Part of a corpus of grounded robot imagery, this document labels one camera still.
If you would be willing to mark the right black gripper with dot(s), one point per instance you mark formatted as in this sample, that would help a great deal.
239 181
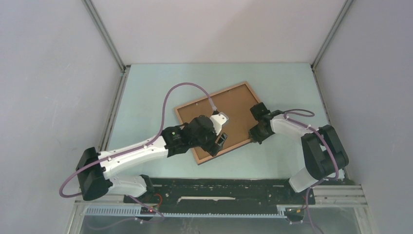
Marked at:
254 137

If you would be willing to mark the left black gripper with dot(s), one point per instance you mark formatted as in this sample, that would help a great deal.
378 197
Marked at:
213 147

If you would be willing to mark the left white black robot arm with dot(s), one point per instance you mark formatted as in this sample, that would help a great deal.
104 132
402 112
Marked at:
100 173

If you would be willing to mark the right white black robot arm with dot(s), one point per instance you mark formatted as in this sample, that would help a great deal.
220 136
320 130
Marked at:
323 153

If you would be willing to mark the right corner aluminium profile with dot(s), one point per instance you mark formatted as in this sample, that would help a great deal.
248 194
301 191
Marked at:
331 33

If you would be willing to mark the corner aluminium profile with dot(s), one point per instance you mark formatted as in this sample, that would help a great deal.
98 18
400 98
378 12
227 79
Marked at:
331 33
99 23

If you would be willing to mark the left corner aluminium profile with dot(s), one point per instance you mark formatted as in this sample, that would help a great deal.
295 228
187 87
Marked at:
99 23

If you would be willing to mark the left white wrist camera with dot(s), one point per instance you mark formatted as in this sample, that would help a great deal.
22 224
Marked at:
219 120

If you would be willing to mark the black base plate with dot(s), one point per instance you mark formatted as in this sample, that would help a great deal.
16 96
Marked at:
211 196

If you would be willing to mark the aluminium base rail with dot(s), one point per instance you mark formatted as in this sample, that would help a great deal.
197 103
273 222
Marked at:
335 195

